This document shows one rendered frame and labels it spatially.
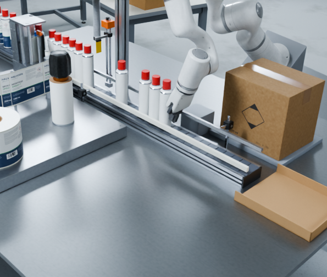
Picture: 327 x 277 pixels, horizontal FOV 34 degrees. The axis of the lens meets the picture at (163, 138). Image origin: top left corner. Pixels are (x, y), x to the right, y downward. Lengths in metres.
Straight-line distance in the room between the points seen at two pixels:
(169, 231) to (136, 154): 0.47
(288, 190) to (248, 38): 0.73
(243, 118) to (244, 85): 0.14
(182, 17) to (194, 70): 0.19
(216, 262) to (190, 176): 0.45
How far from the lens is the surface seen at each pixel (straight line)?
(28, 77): 2.31
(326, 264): 2.66
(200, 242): 1.70
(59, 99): 2.15
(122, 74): 2.27
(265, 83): 2.07
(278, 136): 2.06
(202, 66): 1.94
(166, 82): 2.10
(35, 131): 2.19
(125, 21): 2.45
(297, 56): 2.56
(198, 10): 4.30
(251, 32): 2.33
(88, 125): 2.20
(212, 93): 2.63
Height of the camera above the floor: 1.94
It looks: 30 degrees down
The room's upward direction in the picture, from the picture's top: 3 degrees clockwise
